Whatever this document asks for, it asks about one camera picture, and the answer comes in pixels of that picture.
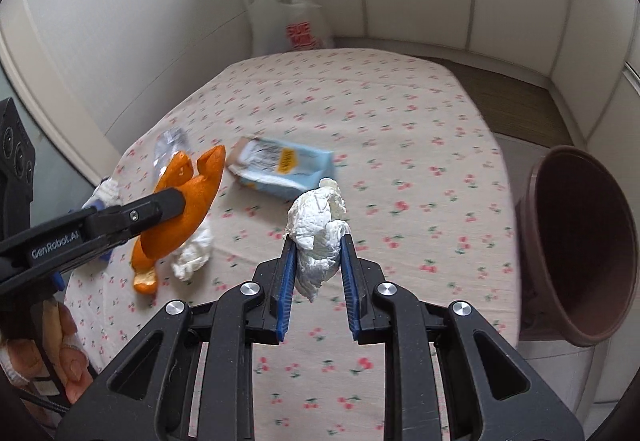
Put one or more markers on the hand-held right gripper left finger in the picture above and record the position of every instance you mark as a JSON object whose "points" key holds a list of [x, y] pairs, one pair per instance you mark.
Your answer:
{"points": [[286, 291]]}

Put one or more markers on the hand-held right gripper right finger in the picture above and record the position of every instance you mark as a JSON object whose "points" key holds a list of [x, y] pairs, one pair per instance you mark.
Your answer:
{"points": [[350, 296]]}

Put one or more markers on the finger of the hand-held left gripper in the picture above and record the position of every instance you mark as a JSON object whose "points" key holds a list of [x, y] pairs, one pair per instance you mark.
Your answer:
{"points": [[92, 206], [135, 216]]}

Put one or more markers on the white paper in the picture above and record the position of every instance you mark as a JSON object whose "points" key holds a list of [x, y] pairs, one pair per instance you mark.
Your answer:
{"points": [[107, 191]]}

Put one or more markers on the white tissue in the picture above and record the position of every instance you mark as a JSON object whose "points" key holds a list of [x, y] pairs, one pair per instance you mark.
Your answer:
{"points": [[192, 256], [315, 241]]}

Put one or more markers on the orange peel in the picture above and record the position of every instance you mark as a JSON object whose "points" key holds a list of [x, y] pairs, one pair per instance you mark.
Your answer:
{"points": [[200, 201]]}

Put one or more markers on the crushed clear plastic bottle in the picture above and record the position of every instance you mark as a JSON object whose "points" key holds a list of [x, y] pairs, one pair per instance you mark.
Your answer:
{"points": [[167, 146]]}

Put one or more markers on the light blue milk carton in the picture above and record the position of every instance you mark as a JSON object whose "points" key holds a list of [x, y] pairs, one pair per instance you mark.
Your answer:
{"points": [[280, 166]]}

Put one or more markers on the brown plastic bin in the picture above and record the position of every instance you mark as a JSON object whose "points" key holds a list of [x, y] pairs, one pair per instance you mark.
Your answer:
{"points": [[575, 246]]}

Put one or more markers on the person's left hand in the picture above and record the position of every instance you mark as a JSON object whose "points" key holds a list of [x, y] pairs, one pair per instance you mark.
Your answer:
{"points": [[70, 361]]}

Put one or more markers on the frosted glass door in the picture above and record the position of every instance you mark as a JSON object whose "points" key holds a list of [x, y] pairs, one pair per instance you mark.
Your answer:
{"points": [[60, 171]]}

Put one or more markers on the cherry print tablecloth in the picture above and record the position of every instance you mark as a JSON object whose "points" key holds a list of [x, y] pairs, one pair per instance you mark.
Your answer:
{"points": [[400, 146]]}

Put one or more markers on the white plastic shopping bag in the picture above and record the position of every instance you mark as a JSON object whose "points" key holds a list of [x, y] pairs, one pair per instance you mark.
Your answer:
{"points": [[280, 21]]}

